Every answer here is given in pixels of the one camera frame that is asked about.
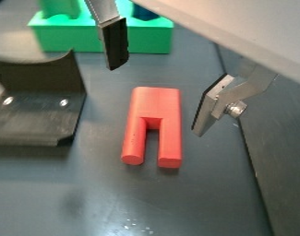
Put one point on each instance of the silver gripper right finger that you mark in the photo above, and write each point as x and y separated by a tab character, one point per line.
224	97

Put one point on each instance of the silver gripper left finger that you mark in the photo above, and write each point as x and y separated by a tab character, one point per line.
111	31

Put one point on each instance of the red square-circle forked block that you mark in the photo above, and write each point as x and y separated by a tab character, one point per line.
154	110

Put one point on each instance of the black curved regrasp stand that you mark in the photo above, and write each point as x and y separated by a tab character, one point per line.
41	102

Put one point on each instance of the green arch-topped block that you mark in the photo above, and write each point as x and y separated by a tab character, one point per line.
59	7

